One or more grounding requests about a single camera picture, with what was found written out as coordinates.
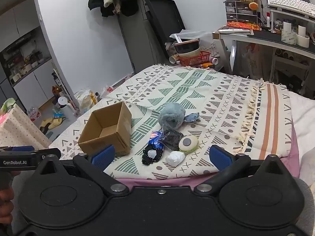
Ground black lace pouch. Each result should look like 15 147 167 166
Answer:
141 144 165 165

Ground geometric printed blanket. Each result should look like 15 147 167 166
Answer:
50 65 267 180

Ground cream bowl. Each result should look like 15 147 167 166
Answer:
176 46 201 58

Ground white yellow rice bag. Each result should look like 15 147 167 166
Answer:
74 90 97 114

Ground kitchen shelf cabinet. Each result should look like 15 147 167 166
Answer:
0 23 53 94

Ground white keyboard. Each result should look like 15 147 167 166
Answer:
266 0 315 18

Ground white monitor riser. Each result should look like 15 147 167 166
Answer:
269 8 315 33

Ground brown cardboard box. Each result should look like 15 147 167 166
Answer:
78 101 132 157

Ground black bowl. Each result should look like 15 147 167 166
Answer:
173 39 200 54

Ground green floral cloth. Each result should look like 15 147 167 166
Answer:
0 98 16 115

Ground round cream and green squishy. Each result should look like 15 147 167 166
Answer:
178 135 199 153

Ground black item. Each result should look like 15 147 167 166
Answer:
161 129 185 150

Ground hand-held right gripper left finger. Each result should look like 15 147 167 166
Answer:
37 145 129 197

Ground yellow slippers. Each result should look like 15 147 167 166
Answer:
40 117 65 130

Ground blue-grey fluffy plush toy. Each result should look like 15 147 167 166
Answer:
157 102 185 131

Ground white soft ball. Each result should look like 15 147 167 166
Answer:
165 151 185 166

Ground black flat panel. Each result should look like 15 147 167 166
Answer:
143 0 185 53

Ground clear plastic bag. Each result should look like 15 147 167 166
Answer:
169 29 206 40

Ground red orange packet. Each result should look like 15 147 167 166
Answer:
226 21 262 31

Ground white desk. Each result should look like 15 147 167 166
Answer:
212 28 315 96

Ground white kettle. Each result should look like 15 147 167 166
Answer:
57 97 75 122

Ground person's left hand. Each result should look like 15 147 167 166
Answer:
0 189 15 225

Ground black drawer organizer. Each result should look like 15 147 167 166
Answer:
224 0 259 24

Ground cream orange striped blanket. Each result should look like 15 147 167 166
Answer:
237 83 295 159

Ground red plastic basket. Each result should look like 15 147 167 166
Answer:
177 51 211 67

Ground polka dot cloth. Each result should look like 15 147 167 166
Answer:
0 103 51 151

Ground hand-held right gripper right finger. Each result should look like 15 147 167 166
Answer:
194 145 288 197

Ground white duvet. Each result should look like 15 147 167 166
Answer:
288 91 315 177

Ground grey cloth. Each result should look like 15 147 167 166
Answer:
294 177 315 236

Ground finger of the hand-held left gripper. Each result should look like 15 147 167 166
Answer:
34 148 61 160
0 146 35 152

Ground blue snack packet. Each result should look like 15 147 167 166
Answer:
147 131 166 151

